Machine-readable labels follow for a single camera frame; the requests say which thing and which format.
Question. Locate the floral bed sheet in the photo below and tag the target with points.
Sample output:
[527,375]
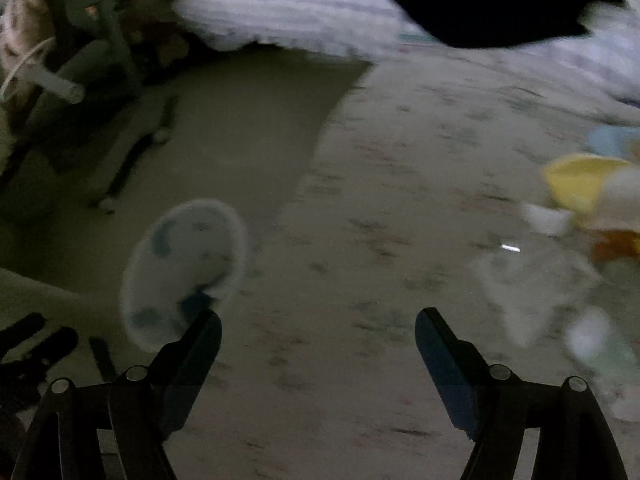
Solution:
[400,185]

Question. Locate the white round plastic basket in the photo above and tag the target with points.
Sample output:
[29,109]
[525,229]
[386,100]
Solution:
[200,240]

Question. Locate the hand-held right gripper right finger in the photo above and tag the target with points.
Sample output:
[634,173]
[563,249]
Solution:
[442,365]

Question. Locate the brown plush toy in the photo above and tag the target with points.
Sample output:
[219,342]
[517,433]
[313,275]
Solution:
[145,5]

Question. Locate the brown patterned cloth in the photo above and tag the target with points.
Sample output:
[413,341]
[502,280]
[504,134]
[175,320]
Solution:
[22,25]

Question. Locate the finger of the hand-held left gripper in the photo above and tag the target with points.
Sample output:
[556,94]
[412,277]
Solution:
[22,326]
[52,346]

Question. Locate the clear plastic bag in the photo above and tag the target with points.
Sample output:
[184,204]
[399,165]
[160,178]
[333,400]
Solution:
[530,285]

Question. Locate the grey metal frame stand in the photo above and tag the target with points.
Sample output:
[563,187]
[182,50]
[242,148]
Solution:
[107,35]

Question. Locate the black cloth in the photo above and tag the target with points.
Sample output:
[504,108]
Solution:
[490,0]

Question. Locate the checked pillow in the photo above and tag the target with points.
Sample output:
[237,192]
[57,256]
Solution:
[595,55]
[280,10]

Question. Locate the yellow packet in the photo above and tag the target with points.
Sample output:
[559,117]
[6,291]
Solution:
[575,180]

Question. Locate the light blue carton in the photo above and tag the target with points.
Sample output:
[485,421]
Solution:
[612,141]

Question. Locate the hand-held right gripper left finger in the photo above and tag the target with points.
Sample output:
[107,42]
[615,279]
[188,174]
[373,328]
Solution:
[195,365]

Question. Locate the orange wrapper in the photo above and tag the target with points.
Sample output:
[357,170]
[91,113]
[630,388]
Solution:
[617,246]

